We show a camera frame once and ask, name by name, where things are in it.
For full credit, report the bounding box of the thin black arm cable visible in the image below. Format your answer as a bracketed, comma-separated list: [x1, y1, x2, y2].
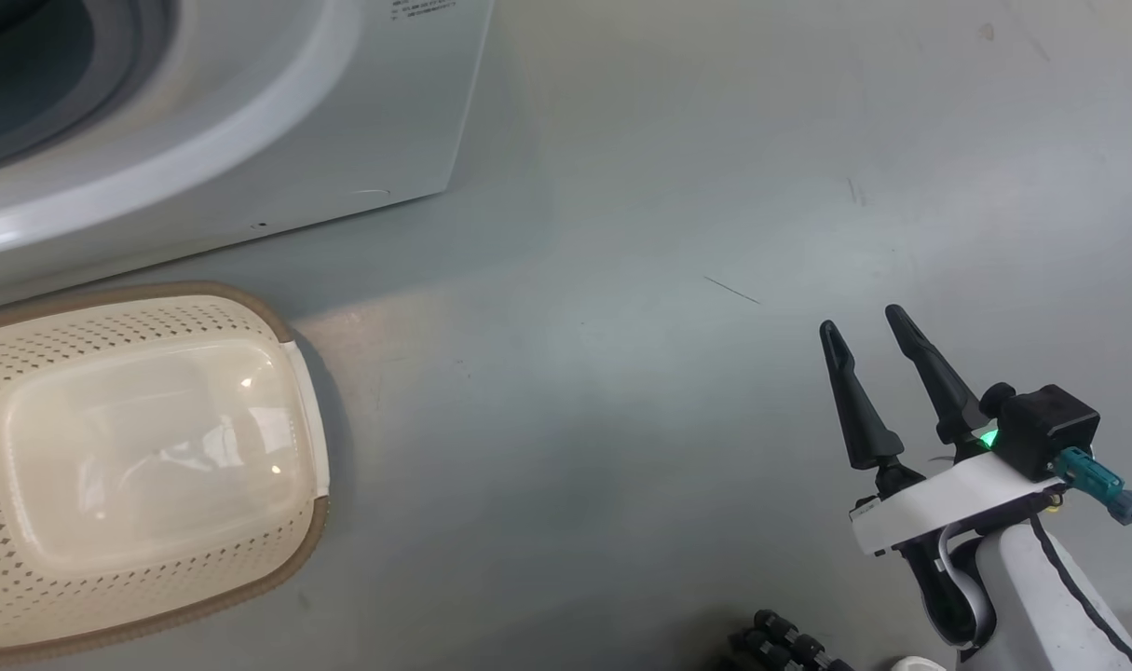
[1030, 514, 1132, 671]

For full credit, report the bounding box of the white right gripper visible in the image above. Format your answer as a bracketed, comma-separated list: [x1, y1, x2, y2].
[818, 304, 1071, 560]

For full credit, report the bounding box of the white front-load washing machine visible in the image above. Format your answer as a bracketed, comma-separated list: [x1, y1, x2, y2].
[0, 0, 498, 315]

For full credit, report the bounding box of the cream basket with brown rim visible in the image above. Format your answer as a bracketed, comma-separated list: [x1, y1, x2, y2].
[0, 281, 333, 667]

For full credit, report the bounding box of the teal cable connector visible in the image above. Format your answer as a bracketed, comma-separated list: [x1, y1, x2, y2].
[1053, 446, 1132, 526]

